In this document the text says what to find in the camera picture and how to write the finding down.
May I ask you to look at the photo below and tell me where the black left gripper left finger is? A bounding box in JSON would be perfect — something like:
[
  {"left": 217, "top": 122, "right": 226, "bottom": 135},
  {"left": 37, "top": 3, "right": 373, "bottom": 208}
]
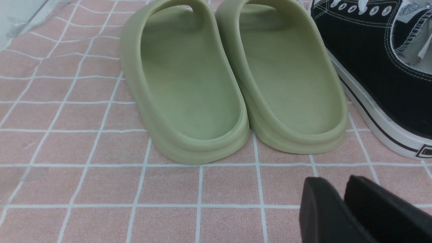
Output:
[{"left": 299, "top": 177, "right": 377, "bottom": 243}]

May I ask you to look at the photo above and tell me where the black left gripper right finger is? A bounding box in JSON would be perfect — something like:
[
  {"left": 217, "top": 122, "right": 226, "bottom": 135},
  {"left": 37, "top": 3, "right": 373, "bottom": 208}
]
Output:
[{"left": 344, "top": 175, "right": 432, "bottom": 243}]

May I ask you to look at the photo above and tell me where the right green foam slipper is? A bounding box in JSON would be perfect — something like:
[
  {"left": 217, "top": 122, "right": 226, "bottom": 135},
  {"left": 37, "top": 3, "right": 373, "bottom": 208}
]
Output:
[{"left": 215, "top": 0, "right": 348, "bottom": 154}]

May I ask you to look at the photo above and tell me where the green foam slipper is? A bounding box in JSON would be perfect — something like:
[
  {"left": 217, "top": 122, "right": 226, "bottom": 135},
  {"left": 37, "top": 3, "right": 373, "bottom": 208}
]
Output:
[
  {"left": 215, "top": 0, "right": 348, "bottom": 154},
  {"left": 119, "top": 0, "right": 250, "bottom": 165}
]

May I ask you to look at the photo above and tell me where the left black canvas sneaker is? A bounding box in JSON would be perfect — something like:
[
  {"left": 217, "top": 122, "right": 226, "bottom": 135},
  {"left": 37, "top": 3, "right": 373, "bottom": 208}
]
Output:
[{"left": 309, "top": 0, "right": 432, "bottom": 160}]

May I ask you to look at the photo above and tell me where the left green foam slipper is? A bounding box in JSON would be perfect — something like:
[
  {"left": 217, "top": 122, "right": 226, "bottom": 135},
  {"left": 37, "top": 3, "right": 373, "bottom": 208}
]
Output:
[{"left": 119, "top": 0, "right": 250, "bottom": 165}]

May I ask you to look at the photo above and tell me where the pink checkered tablecloth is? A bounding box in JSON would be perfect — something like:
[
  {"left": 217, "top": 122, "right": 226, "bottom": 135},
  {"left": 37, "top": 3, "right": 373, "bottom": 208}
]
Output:
[{"left": 0, "top": 0, "right": 431, "bottom": 243}]

